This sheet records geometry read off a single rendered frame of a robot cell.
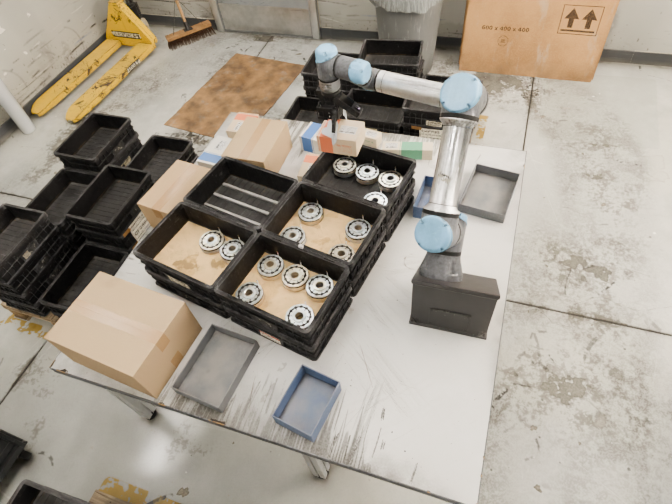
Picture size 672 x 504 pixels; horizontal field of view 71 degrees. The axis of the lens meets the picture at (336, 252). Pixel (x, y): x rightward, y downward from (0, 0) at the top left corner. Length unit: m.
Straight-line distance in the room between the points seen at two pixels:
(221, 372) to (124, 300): 0.44
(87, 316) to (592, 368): 2.25
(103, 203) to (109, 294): 1.10
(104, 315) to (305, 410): 0.79
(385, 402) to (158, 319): 0.84
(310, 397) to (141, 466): 1.14
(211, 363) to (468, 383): 0.92
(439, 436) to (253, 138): 1.54
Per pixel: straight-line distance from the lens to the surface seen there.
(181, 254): 2.02
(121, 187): 2.99
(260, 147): 2.31
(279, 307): 1.75
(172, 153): 3.26
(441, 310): 1.70
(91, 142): 3.44
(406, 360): 1.75
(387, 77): 1.74
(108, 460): 2.71
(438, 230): 1.47
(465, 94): 1.48
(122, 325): 1.84
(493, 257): 2.03
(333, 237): 1.90
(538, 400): 2.54
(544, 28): 4.22
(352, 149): 1.86
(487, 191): 2.26
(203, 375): 1.85
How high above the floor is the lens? 2.30
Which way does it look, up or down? 52 degrees down
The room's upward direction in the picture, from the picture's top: 9 degrees counter-clockwise
